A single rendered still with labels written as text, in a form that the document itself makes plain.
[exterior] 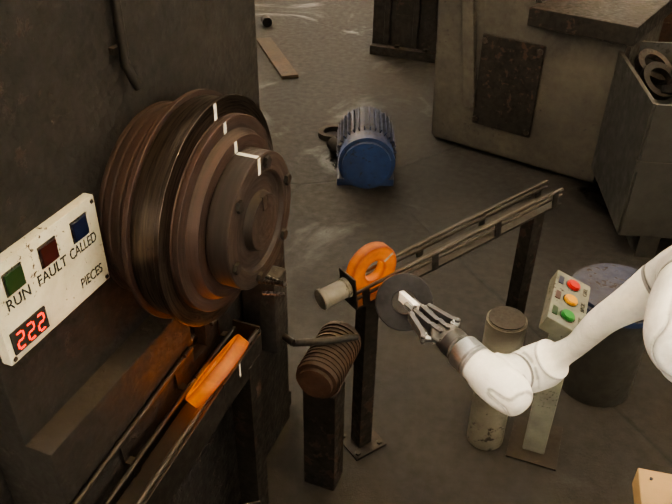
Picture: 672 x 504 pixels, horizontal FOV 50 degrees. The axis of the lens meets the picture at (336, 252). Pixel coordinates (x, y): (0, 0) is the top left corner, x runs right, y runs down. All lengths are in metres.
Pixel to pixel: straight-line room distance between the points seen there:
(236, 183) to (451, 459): 1.42
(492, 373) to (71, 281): 0.93
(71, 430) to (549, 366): 1.06
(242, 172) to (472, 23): 2.80
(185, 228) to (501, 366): 0.80
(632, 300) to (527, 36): 2.61
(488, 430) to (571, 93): 2.04
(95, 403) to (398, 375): 1.48
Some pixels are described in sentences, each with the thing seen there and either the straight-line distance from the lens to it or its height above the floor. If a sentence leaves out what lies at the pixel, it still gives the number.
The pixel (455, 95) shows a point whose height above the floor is 0.32.
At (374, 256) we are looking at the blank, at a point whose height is 0.76.
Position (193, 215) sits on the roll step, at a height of 1.20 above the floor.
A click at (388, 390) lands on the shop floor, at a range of 2.64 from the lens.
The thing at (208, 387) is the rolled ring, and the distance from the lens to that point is 1.56.
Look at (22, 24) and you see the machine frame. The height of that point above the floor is 1.55.
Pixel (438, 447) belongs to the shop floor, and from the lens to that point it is 2.49.
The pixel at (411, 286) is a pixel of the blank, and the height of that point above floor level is 0.72.
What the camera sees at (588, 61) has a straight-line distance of 3.85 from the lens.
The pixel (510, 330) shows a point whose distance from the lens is 2.15.
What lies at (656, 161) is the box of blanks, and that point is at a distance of 3.33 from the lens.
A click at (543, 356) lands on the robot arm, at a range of 1.79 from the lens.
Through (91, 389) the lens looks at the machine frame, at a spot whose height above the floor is 0.87.
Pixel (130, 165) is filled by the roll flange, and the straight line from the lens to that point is 1.36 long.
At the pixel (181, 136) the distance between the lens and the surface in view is 1.31.
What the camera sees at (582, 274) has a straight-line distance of 2.60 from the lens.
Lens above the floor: 1.87
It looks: 34 degrees down
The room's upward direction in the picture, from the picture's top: 1 degrees clockwise
